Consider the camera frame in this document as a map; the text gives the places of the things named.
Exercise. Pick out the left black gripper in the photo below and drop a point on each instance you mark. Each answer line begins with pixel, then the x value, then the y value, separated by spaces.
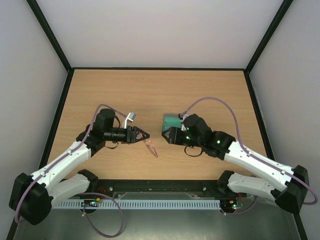
pixel 131 133

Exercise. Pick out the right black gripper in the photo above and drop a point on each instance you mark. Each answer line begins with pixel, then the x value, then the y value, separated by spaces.
pixel 175 136

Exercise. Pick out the pink sunglasses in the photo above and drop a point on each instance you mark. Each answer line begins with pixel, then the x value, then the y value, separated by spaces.
pixel 151 147

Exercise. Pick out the grey glasses case green lining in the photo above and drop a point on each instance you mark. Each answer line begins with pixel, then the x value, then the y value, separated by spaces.
pixel 172 120

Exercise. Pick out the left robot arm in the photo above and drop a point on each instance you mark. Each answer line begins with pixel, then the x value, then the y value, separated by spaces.
pixel 81 149

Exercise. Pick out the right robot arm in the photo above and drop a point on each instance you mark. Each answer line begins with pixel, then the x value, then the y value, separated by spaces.
pixel 284 185

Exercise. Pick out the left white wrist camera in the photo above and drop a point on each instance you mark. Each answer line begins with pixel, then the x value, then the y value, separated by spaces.
pixel 130 117

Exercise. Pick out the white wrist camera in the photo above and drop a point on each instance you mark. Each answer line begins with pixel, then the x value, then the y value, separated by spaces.
pixel 130 117
pixel 182 115

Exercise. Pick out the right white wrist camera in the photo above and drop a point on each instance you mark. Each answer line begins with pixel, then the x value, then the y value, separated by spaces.
pixel 182 115

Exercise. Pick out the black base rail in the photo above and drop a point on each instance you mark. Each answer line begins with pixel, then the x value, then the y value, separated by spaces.
pixel 160 186

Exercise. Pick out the light blue slotted cable duct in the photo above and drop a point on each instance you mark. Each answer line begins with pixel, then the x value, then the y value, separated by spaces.
pixel 140 204

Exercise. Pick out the black aluminium frame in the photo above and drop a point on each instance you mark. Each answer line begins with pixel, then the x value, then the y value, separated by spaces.
pixel 39 15

